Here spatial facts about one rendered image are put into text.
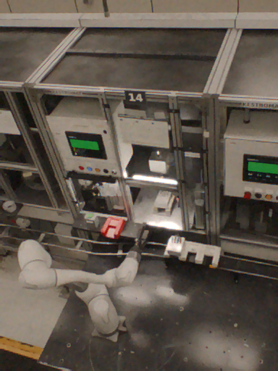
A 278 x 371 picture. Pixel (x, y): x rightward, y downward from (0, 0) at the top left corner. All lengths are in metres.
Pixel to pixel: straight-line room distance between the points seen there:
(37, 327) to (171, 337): 1.45
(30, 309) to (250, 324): 2.01
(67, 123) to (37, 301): 1.94
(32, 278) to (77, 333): 0.78
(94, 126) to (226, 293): 1.42
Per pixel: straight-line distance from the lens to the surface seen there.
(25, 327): 3.92
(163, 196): 3.05
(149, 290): 3.00
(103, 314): 2.67
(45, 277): 2.30
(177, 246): 2.88
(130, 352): 2.81
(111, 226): 3.06
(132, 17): 3.03
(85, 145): 2.63
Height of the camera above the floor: 3.22
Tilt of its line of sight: 44 degrees down
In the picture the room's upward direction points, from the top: 11 degrees counter-clockwise
